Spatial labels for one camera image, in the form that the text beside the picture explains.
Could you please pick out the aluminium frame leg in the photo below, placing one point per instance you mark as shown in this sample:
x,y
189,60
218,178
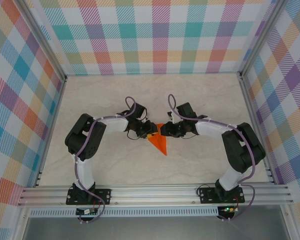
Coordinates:
x,y
22,222
287,222

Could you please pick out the small circuit board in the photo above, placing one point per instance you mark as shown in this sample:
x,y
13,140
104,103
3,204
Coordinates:
x,y
228,209
86,211

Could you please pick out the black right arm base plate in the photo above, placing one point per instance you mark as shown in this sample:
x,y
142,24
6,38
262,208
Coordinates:
x,y
207,195

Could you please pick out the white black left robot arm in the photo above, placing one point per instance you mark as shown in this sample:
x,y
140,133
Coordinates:
x,y
86,172

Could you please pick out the grey metal panel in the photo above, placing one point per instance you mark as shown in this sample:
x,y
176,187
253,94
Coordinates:
x,y
152,228

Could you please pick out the aluminium corner post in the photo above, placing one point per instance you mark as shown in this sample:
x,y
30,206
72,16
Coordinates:
x,y
262,40
43,42

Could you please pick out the long aluminium base rail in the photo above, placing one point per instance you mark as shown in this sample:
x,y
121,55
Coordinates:
x,y
152,195

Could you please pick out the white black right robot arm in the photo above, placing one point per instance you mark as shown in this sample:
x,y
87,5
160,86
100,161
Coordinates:
x,y
230,180

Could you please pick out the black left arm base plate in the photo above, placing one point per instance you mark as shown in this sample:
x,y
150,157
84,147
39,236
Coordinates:
x,y
105,196

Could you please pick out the orange cloth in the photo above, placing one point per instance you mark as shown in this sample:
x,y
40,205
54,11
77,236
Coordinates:
x,y
160,145

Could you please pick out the aluminium table edge rail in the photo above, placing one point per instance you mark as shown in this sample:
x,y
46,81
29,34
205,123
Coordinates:
x,y
270,175
39,178

